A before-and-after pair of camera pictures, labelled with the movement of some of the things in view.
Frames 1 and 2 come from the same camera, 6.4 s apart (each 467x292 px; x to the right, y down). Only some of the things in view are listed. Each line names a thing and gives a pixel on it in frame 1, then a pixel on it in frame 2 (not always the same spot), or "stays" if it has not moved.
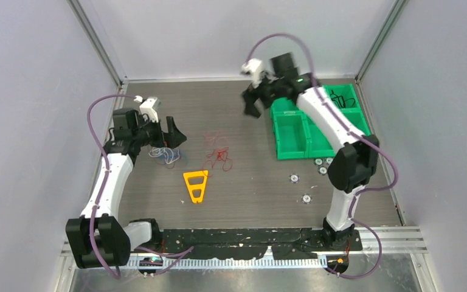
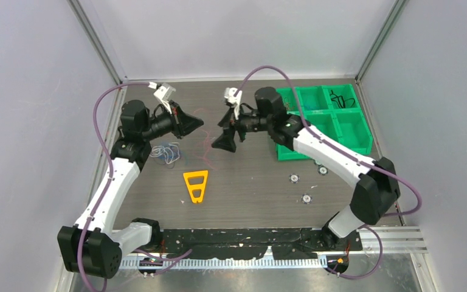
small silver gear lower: x=306 y=198 stays
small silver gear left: x=294 y=178 stays
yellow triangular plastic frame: x=201 y=187 stays
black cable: x=339 y=99 stays
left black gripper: x=172 y=139 -> x=182 y=123
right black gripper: x=252 y=95 -> x=231 y=124
